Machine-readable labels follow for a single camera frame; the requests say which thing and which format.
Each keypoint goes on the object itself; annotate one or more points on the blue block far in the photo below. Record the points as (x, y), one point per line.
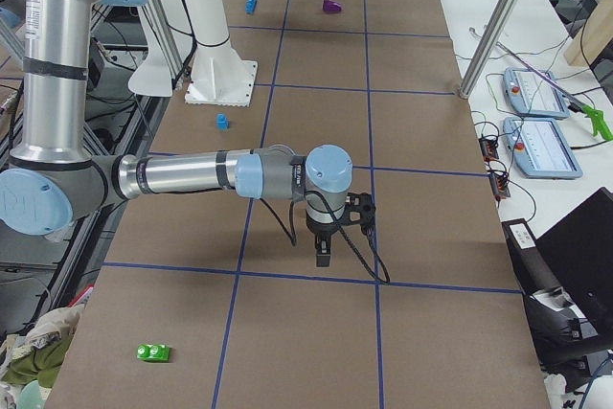
(250, 6)

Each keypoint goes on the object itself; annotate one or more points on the blue block near pedestal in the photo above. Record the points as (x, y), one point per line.
(222, 122)

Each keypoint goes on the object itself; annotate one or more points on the small circuit board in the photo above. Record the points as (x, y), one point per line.
(488, 148)
(499, 186)

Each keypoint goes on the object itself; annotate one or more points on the reacher grabber tool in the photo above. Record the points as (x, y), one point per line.
(596, 116)

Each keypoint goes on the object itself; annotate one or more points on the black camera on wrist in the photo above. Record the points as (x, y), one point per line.
(360, 210)

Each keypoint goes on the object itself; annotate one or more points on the green block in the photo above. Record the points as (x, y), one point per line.
(153, 352)

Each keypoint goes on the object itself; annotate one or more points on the teach pendant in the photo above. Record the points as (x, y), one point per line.
(531, 96)
(538, 148)

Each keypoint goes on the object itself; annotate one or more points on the aluminium frame post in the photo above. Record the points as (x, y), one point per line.
(487, 43)

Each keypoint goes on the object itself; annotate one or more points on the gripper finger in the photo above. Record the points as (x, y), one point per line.
(323, 250)

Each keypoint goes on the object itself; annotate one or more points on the black laptop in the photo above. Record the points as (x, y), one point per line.
(566, 280)

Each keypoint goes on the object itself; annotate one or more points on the purple trapezoid block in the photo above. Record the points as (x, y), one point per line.
(331, 7)

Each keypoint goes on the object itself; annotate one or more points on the teach pendant far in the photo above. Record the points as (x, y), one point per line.
(531, 96)

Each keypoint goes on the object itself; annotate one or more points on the teach pendant near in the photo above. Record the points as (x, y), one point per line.
(538, 148)

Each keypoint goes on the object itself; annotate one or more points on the white pedestal column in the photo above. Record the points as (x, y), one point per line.
(219, 76)

